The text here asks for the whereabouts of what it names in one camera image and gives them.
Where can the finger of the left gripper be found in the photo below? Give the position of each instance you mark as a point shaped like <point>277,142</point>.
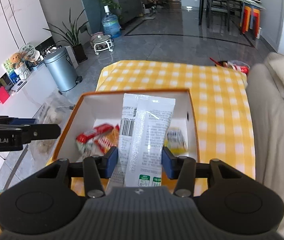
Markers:
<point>6,120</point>
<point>36,132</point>

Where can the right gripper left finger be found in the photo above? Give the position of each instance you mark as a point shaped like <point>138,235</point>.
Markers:
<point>96,168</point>

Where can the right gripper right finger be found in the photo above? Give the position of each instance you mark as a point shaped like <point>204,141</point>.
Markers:
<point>182,169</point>

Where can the red biscuit snack packet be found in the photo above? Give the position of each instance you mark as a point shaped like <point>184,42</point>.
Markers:
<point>85,140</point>

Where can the white snack pouch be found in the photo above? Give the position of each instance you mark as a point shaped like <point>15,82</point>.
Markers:
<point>144,122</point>

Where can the red Mimi snack bag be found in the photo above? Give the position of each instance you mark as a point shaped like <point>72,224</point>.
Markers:
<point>109,140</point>

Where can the red box on cabinet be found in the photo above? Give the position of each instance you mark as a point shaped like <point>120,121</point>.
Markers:
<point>4,95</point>

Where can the white low cabinet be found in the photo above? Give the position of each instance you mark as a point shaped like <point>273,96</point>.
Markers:
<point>27,101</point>

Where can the yellow snack packet in box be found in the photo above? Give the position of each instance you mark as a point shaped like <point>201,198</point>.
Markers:
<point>174,141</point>

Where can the clear plastic bag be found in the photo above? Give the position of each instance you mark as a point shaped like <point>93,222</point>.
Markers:
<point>55,110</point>

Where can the orange cardboard box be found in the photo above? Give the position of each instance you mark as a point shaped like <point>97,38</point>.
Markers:
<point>106,108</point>

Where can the plush toy on cabinet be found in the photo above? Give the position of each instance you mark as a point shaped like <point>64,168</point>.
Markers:
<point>16,60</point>

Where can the grey metal trash can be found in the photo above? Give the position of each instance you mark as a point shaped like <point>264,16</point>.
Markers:
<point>62,70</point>

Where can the yellow checkered tablecloth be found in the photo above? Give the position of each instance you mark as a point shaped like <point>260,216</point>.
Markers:
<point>221,108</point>

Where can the beige sofa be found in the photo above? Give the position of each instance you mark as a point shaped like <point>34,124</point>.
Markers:
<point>265,92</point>

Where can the potted green plant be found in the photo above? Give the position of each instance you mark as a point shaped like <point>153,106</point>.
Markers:
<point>70,34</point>

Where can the small white round stool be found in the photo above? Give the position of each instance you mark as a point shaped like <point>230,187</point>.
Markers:
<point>100,42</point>

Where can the red snack bags far edge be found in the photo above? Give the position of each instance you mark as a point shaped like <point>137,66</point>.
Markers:
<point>233,64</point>

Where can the blue water jug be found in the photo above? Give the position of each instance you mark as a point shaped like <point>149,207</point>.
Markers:
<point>111,24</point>

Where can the stacked orange stools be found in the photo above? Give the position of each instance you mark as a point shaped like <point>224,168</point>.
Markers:
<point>250,20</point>

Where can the dining table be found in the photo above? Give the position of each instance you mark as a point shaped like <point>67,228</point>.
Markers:
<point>235,5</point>

